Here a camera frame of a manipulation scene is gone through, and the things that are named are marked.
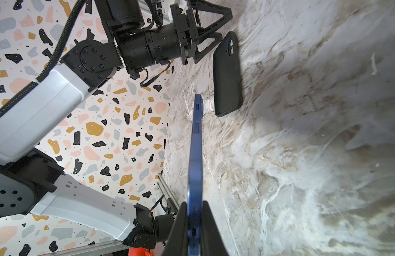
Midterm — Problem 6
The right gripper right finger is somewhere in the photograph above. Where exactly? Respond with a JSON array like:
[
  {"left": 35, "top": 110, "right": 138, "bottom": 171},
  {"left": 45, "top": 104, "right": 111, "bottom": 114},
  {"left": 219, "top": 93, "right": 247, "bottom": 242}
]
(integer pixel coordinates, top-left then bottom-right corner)
[{"left": 201, "top": 201, "right": 229, "bottom": 256}]

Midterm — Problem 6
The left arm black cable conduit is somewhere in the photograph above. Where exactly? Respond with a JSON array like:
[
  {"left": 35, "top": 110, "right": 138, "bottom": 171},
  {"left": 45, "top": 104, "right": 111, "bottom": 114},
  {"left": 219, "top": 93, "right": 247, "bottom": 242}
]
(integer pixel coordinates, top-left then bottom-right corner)
[{"left": 0, "top": 0, "right": 88, "bottom": 124}]

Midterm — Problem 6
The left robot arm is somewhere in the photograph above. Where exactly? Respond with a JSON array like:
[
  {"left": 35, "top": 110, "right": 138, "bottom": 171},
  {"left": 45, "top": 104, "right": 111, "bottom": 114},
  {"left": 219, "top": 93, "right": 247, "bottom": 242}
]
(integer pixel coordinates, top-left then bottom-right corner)
[{"left": 0, "top": 1, "right": 233, "bottom": 256}]

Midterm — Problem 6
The black phone case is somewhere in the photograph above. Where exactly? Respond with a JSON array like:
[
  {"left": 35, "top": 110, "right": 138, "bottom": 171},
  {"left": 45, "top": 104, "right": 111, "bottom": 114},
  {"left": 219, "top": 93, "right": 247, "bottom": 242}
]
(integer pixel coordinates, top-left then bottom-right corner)
[{"left": 213, "top": 31, "right": 243, "bottom": 117}]

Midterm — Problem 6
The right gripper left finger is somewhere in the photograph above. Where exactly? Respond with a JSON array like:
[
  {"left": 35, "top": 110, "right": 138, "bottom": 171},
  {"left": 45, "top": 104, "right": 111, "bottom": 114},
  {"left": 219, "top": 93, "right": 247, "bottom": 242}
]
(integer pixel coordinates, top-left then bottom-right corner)
[{"left": 162, "top": 202, "right": 189, "bottom": 256}]

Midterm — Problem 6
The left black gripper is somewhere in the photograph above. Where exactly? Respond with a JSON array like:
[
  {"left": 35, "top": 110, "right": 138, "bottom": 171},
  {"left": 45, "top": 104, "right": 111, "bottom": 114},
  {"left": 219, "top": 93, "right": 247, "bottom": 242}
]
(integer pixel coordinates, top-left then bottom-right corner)
[{"left": 117, "top": 0, "right": 233, "bottom": 80}]

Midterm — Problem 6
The blue phone black screen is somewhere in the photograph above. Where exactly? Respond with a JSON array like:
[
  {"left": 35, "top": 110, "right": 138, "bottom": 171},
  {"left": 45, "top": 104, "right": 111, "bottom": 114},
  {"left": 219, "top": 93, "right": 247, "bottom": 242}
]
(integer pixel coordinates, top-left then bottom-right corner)
[{"left": 187, "top": 94, "right": 203, "bottom": 256}]

